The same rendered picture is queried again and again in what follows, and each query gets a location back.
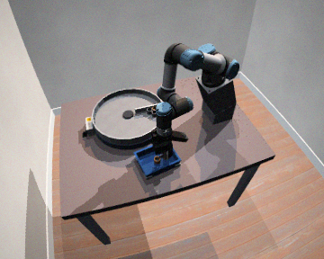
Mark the blue open crate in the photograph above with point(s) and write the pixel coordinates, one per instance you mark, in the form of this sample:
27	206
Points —
145	158

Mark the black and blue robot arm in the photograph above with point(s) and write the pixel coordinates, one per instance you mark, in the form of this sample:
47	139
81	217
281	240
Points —
217	69

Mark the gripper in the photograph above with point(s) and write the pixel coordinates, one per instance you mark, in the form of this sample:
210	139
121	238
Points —
162	145

